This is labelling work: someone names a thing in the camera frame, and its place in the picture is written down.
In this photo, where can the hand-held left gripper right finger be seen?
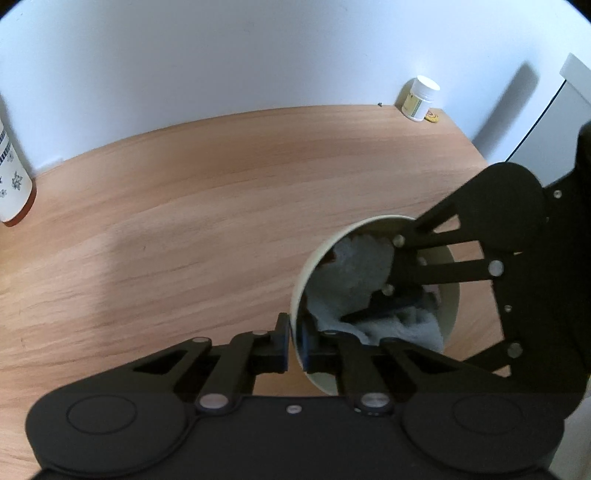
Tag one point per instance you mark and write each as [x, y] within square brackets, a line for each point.
[304, 344]

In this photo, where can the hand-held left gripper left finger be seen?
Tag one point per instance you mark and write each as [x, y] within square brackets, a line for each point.
[283, 339]

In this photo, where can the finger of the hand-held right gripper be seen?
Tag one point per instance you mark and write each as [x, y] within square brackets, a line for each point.
[443, 272]
[392, 304]

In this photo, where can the grey and pink cloth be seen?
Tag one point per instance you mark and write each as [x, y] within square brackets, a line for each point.
[355, 258]

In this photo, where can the cream bowl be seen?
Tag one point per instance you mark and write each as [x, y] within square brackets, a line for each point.
[323, 258]

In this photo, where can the small yellow object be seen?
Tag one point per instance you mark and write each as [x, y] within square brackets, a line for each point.
[433, 117]

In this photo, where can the white cabinet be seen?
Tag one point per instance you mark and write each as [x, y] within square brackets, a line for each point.
[570, 115]

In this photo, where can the white pill bottle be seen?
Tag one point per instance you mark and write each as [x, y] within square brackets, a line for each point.
[419, 99]

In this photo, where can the white patterned cup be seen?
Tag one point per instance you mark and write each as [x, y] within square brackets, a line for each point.
[11, 184]

